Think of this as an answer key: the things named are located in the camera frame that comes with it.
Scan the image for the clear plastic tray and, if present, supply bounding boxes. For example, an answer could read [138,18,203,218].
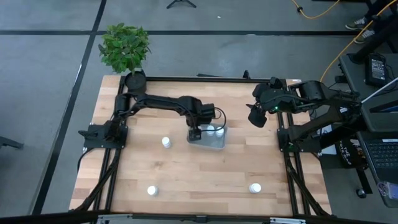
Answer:
[186,122,229,151]

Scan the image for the black plant pot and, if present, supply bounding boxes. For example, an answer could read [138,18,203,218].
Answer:
[124,70,148,95]

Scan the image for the black aluminium table frame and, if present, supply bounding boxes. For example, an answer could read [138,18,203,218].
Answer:
[70,74,332,218]

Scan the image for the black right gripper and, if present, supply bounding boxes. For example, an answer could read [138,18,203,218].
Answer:
[246,103,268,129]

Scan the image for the long yellow cable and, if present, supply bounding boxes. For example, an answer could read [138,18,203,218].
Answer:
[319,0,398,83]

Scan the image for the short yellow cable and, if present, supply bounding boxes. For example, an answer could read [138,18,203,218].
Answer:
[291,0,340,20]

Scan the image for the black power adapter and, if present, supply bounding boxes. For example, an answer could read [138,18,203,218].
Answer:
[364,54,391,87]

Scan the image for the black horizontal rig beam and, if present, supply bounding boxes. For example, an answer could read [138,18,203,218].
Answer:
[0,210,398,224]

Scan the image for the white cable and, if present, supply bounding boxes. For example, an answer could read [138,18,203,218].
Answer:
[360,77,398,104]

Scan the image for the black tripod legs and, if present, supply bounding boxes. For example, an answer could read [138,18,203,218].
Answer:
[165,0,198,9]

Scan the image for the dark laptop keyboard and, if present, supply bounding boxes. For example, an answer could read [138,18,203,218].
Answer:
[361,136,398,185]

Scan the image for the green leafy plant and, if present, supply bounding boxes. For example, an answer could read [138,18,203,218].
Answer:
[98,22,152,77]

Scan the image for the black printed bag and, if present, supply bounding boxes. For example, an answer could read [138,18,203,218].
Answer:
[335,138,363,169]

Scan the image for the black chair base leg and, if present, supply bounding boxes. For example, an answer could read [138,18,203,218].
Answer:
[0,135,25,151]

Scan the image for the grey side desk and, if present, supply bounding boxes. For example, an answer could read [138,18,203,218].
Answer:
[338,52,398,133]

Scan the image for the person's shoe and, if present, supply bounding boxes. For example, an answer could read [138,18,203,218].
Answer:
[345,17,368,31]
[353,29,376,45]

